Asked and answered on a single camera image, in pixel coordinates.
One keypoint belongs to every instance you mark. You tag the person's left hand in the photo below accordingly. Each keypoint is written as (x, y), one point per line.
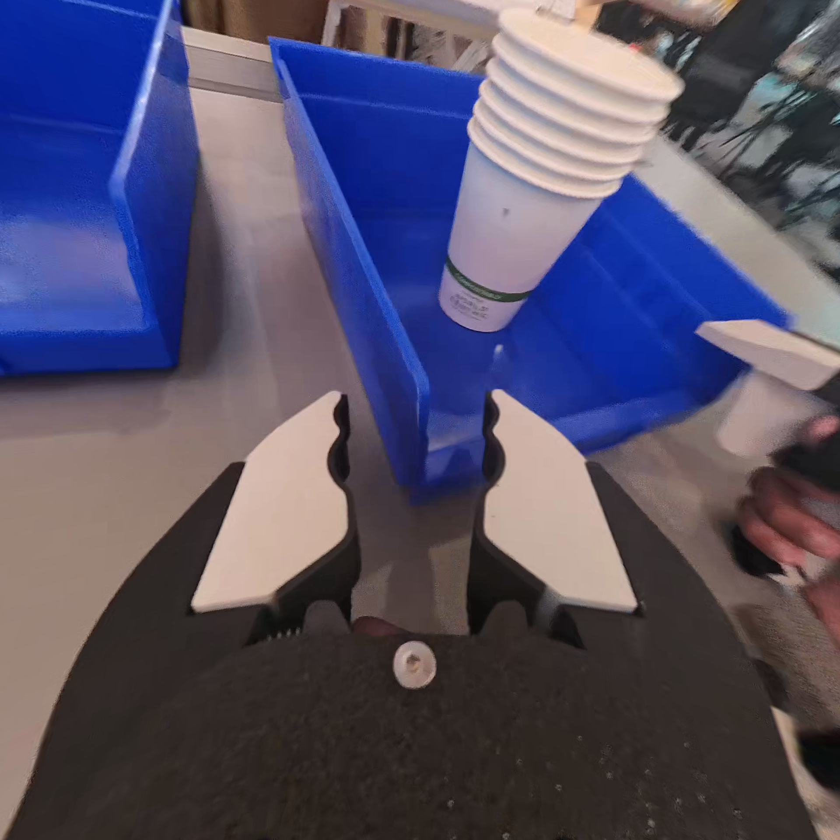
(377, 627)

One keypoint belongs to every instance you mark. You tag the stack of nested paper cups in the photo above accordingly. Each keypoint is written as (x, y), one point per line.
(505, 229)

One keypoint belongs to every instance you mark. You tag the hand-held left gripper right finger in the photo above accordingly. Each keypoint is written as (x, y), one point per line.
(558, 525)

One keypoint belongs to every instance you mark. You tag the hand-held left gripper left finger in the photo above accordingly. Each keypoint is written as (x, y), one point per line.
(275, 525)

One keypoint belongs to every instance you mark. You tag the person's right hand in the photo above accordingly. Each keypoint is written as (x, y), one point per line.
(794, 525)

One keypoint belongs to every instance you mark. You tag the blue plastic bin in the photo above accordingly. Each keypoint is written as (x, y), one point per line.
(79, 295)
(623, 341)

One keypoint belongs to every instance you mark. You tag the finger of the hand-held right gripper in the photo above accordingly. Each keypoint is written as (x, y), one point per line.
(774, 354)

